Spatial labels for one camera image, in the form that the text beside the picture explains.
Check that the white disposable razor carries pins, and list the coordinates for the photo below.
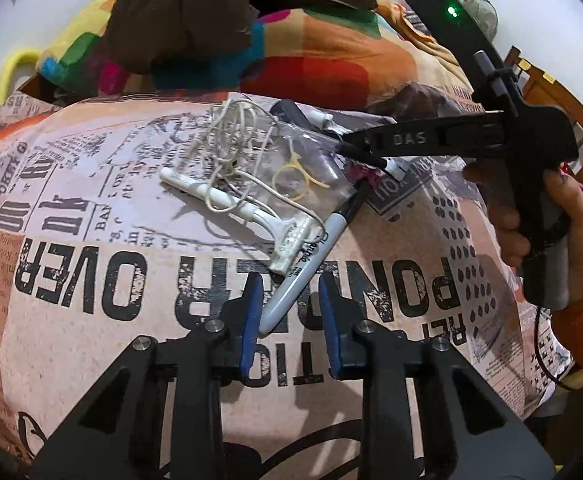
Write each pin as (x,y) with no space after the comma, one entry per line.
(281,255)

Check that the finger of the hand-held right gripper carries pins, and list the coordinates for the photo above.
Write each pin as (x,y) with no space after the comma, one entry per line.
(421,140)
(366,156)

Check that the small white tube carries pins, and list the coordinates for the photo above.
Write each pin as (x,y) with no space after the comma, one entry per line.
(324,121)

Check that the tan blanket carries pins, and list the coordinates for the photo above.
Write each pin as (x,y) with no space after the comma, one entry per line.
(421,50)

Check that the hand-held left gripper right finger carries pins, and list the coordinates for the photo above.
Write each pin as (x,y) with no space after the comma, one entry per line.
(329,330)

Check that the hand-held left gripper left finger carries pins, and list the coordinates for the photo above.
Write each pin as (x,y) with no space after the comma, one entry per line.
(251,320)

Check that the wooden furniture frame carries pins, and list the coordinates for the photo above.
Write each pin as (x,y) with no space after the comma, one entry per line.
(536,87)

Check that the dark blue tube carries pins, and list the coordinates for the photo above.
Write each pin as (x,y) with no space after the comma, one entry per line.
(291,112)

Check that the colourful checked blanket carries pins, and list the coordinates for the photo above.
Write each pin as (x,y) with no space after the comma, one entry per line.
(321,75)

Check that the clear plastic bag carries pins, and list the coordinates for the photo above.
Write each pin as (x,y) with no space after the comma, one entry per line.
(311,150)

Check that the yellow curved plastic object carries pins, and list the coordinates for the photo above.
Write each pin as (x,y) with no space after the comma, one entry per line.
(8,67)

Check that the grey marker with black cap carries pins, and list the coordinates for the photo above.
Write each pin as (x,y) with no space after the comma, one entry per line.
(291,290)

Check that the person's right hand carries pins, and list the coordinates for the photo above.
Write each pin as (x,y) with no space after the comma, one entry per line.
(579,230)

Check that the brown jacket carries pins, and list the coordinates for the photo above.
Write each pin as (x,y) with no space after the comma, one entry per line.
(181,10)

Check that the standing fan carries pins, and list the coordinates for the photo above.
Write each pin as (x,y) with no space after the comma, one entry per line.
(484,15)

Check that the newspaper print blanket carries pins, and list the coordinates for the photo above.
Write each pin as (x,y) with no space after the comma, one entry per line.
(121,210)

